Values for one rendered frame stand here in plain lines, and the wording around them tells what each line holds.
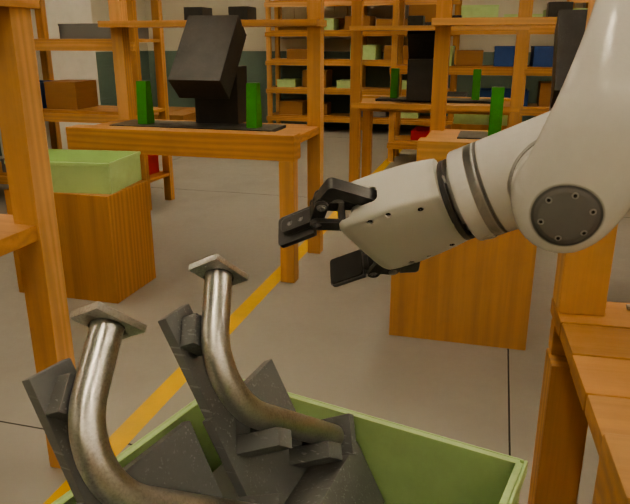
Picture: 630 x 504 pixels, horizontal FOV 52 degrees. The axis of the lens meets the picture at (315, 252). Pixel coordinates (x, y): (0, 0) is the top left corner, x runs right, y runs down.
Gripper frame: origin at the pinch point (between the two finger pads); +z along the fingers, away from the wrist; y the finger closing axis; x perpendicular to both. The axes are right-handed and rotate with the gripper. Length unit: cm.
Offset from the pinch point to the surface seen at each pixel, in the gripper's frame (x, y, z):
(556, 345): -22, -91, -3
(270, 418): 12.6, -8.1, 11.3
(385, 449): 12.3, -27.3, 7.7
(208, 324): 5.0, 1.4, 12.3
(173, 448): 16.2, -1.0, 18.1
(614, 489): 17, -46, -15
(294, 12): -879, -528, 365
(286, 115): -726, -588, 424
